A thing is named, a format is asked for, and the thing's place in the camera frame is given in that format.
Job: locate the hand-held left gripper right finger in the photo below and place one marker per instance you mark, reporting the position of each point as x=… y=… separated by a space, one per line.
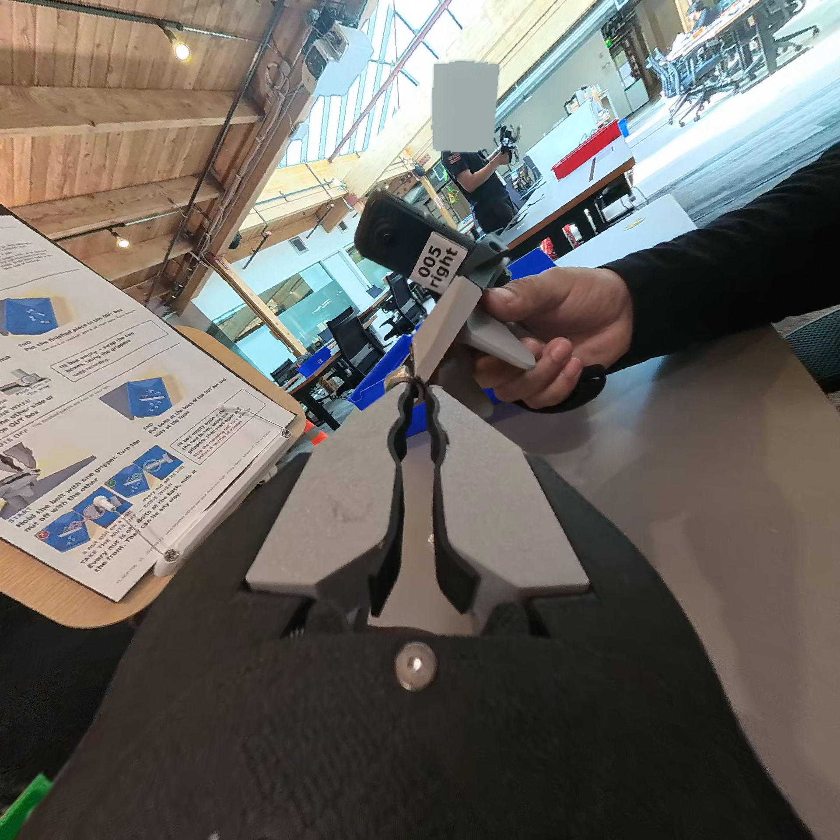
x=512 y=518

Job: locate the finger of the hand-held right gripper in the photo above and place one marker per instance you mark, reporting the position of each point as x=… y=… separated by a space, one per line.
x=443 y=328

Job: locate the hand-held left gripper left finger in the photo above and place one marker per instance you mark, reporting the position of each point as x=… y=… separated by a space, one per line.
x=328 y=518

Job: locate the silver bolt with nut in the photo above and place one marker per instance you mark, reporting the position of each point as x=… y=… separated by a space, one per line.
x=399 y=382

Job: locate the blue plastic bin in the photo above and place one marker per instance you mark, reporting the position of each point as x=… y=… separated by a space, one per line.
x=377 y=377

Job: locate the green plastic bin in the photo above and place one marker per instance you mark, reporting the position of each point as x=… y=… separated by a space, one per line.
x=26 y=804

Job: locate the person's right forearm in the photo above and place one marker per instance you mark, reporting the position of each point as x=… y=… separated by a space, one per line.
x=722 y=275

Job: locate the person's right hand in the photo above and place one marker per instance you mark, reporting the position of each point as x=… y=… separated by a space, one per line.
x=577 y=315

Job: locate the black office chair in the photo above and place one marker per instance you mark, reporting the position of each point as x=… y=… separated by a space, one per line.
x=358 y=341
x=401 y=298

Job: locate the orange traffic cone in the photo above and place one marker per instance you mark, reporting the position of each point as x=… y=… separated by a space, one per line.
x=317 y=438

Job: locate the small blue bin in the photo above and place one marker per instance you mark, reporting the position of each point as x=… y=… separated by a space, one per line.
x=320 y=359

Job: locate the red plastic bin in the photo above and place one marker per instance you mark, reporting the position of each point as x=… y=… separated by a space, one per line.
x=587 y=149

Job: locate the printed instruction sheet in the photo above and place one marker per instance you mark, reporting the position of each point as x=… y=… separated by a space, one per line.
x=98 y=394

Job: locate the track spotlight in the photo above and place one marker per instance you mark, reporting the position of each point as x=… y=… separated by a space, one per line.
x=121 y=241
x=180 y=49

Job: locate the row of office chairs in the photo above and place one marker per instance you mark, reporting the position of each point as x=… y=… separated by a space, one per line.
x=686 y=75

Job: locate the black mesh chair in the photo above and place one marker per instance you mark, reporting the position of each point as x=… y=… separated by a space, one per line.
x=817 y=348

